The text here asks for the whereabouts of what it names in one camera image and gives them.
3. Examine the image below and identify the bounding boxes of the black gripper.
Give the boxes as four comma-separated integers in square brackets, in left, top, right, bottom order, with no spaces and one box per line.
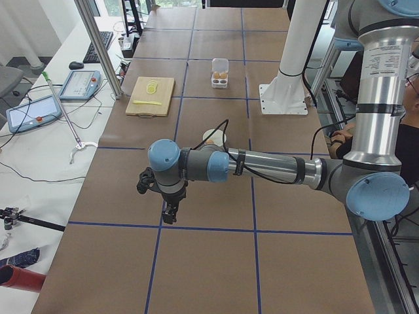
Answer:
[158,181,188,224]

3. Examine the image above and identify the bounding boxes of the clear plastic egg box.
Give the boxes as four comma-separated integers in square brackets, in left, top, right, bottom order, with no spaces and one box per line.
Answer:
[211,58,229,89]

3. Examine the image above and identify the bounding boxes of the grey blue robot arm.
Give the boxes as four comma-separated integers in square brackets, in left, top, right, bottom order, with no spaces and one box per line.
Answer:
[137,1,418,224]

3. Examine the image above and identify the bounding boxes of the white bowl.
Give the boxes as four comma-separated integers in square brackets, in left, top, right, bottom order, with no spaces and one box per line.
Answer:
[202,129,227,147]

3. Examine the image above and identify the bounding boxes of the reach grabber stick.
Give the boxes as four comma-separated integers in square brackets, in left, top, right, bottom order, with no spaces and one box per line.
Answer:
[42,71,98,164]

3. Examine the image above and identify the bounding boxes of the yellow plastic knife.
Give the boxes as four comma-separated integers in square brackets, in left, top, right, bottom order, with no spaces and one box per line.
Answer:
[132,100,162,105]

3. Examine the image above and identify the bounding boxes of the wooden cutting board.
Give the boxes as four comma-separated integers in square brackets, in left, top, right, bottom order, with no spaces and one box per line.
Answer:
[125,77,175,117]

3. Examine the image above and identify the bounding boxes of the lemon slices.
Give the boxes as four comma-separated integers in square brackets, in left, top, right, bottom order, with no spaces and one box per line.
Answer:
[146,80,158,95]

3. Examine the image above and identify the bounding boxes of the blue patterned cloth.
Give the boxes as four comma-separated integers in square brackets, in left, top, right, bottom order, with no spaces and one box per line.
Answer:
[1,248,41,268]

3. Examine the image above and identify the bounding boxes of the teach pendant tablet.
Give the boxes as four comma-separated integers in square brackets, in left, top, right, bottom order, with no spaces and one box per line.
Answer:
[58,70,101,101]
[6,96,62,133]

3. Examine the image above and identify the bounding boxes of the black tripod tool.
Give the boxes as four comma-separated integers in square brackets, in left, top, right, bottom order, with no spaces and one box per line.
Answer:
[0,207,65,232]

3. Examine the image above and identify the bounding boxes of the red cylinder object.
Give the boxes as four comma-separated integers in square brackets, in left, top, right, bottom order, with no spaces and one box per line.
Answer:
[1,265,46,293]

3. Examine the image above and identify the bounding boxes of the black keyboard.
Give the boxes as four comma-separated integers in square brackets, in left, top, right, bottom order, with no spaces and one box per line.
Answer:
[82,31,114,64]

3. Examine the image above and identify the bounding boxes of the black computer mouse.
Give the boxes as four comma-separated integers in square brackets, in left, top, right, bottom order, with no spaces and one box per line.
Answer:
[69,61,84,70]

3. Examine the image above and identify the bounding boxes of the seated person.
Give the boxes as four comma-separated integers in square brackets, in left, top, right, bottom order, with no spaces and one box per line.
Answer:
[329,69,418,188]

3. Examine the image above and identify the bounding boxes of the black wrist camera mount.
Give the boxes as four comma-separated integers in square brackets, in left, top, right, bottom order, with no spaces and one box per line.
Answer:
[136,167,160,194]

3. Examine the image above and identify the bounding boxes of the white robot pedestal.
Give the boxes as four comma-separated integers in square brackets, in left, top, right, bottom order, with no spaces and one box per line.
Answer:
[259,0,328,115]

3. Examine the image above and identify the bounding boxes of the aluminium frame post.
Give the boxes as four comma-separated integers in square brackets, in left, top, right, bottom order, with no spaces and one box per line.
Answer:
[74,0,123,99]

